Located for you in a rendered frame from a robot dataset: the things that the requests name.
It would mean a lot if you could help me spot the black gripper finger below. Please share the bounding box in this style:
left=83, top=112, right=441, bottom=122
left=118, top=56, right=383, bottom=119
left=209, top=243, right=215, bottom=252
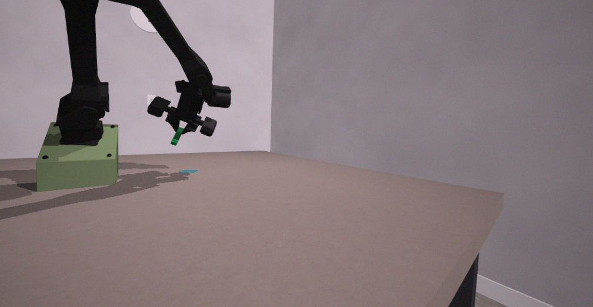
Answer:
left=165, top=118, right=180, bottom=132
left=182, top=123, right=197, bottom=135

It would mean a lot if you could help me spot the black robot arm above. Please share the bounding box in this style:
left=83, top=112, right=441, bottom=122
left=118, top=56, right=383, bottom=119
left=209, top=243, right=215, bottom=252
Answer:
left=56, top=0, right=231, bottom=146

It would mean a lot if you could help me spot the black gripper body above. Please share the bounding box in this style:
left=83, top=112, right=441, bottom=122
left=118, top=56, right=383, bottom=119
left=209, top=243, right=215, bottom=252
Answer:
left=147, top=96, right=217, bottom=136

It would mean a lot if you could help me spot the green rectangular post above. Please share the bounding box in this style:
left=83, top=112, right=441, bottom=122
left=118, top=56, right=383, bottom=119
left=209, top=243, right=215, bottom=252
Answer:
left=171, top=127, right=184, bottom=146

